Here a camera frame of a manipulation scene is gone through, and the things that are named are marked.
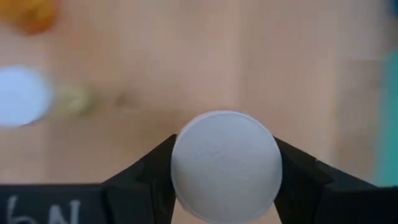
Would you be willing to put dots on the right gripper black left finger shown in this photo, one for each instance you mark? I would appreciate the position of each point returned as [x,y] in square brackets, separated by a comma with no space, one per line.
[143,186]

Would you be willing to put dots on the orange object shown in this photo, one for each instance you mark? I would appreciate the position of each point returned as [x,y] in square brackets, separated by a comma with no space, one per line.
[29,14]

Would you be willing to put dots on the small yellow bottle white cap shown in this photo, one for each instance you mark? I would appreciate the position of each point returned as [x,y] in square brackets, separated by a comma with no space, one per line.
[21,96]

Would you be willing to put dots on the white round ball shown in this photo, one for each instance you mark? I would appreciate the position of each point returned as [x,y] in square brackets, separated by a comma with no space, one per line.
[226,168]

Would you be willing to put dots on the teal translucent plastic bin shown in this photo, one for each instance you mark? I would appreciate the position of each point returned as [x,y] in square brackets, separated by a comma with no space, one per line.
[388,124]

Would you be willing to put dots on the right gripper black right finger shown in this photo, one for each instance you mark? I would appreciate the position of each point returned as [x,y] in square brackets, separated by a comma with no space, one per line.
[326,193]

